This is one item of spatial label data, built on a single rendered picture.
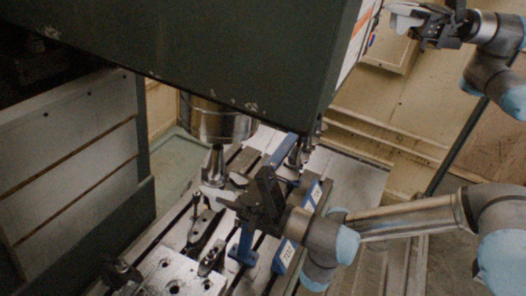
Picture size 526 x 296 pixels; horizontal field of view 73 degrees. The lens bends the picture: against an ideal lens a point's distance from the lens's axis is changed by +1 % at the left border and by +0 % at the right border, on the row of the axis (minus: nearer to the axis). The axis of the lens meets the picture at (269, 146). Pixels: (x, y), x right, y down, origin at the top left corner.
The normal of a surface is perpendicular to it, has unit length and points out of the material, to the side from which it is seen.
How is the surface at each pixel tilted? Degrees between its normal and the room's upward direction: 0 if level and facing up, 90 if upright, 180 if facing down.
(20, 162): 91
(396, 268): 18
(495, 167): 90
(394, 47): 90
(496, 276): 87
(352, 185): 24
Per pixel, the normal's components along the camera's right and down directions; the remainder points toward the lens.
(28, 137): 0.91, 0.36
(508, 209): -0.47, -0.84
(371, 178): -0.02, -0.51
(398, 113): -0.40, 0.50
